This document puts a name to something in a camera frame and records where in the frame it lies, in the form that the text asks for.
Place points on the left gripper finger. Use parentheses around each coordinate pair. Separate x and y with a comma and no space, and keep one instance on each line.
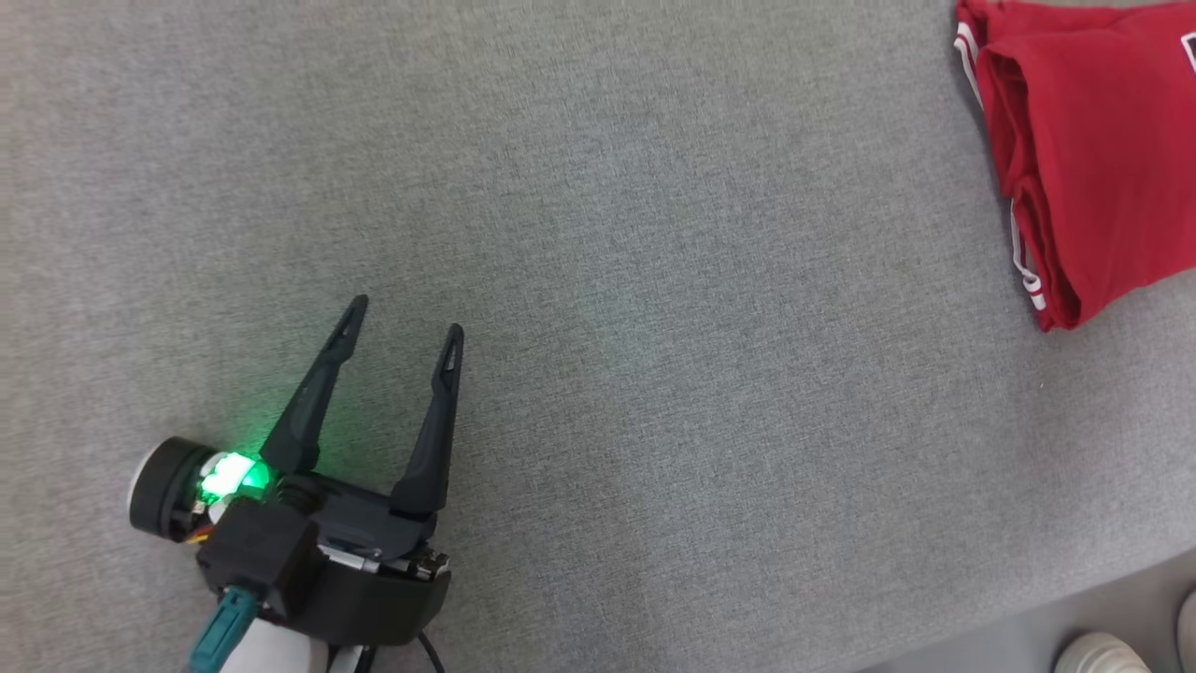
(434,449)
(313,411)

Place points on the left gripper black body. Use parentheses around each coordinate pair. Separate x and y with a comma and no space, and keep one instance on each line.
(374,579)

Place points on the red jersey shirt white sleeves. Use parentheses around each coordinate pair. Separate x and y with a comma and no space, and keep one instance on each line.
(1103,140)

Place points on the white shoe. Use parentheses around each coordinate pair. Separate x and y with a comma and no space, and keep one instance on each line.
(1103,654)

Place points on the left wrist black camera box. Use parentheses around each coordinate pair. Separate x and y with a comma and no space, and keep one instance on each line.
(252,551)

